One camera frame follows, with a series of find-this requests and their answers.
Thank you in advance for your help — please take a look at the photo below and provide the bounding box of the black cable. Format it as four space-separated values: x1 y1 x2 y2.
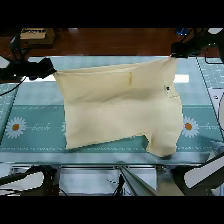
0 76 28 98
112 173 127 197

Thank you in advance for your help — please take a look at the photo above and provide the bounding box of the silver frame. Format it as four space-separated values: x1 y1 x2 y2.
0 161 224 197

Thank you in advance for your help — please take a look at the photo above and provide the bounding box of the cream garment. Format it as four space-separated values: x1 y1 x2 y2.
53 57 185 158

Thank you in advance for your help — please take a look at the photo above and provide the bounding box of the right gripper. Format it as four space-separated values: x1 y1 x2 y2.
170 42 192 60

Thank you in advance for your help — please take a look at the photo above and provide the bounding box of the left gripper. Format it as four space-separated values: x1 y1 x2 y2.
28 56 57 81

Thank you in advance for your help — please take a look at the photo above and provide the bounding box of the cardboard box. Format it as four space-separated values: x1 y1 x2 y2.
18 27 56 46

